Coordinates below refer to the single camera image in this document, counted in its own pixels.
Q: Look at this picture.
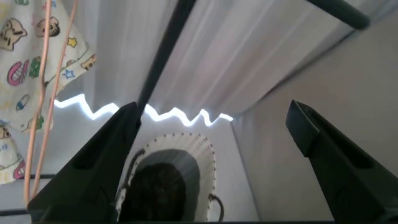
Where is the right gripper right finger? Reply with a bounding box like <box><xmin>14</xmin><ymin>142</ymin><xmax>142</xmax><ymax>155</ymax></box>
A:
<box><xmin>285</xmin><ymin>99</ymin><xmax>398</xmax><ymax>222</ymax></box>

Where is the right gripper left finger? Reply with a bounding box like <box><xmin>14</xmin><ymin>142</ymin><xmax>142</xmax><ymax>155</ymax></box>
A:
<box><xmin>27</xmin><ymin>101</ymin><xmax>142</xmax><ymax>222</ymax></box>

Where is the pink clothes hanger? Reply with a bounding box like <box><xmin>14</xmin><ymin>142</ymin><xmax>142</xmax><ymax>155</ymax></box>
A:
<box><xmin>23</xmin><ymin>0</ymin><xmax>79</xmax><ymax>205</ymax></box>

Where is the cream printed garment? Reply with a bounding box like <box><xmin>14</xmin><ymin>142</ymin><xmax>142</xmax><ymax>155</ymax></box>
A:
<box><xmin>0</xmin><ymin>0</ymin><xmax>97</xmax><ymax>186</ymax></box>

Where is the white laundry basket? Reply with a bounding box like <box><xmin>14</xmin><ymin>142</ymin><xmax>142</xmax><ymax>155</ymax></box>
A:
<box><xmin>114</xmin><ymin>133</ymin><xmax>225</xmax><ymax>222</ymax></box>

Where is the black clothes rack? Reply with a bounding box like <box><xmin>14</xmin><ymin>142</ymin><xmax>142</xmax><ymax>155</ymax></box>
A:
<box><xmin>0</xmin><ymin>0</ymin><xmax>371</xmax><ymax>217</ymax></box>

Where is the white curtain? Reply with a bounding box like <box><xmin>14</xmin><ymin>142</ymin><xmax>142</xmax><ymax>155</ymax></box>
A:
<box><xmin>54</xmin><ymin>0</ymin><xmax>398</xmax><ymax>126</ymax></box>

